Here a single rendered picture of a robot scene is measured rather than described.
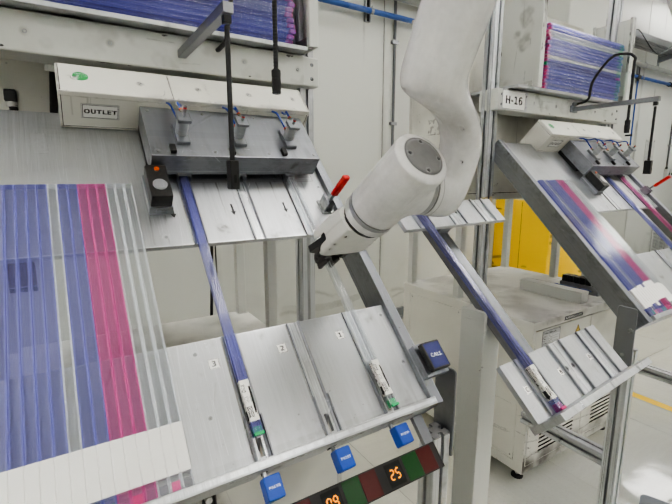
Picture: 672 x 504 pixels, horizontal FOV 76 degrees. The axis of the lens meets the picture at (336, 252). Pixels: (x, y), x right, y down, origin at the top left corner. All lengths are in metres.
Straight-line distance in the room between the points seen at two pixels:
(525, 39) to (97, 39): 1.31
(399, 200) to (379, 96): 2.54
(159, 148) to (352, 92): 2.25
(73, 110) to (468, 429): 1.02
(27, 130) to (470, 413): 1.03
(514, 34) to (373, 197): 1.24
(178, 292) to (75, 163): 1.75
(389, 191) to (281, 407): 0.35
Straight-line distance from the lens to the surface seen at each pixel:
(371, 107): 3.07
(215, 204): 0.85
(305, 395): 0.69
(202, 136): 0.90
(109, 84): 0.94
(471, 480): 1.13
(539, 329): 1.60
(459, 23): 0.59
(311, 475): 1.14
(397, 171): 0.58
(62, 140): 0.94
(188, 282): 2.57
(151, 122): 0.90
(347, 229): 0.68
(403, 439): 0.73
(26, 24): 1.00
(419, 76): 0.59
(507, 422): 1.77
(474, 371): 1.00
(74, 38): 0.99
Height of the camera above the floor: 1.10
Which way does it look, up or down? 10 degrees down
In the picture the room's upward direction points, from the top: straight up
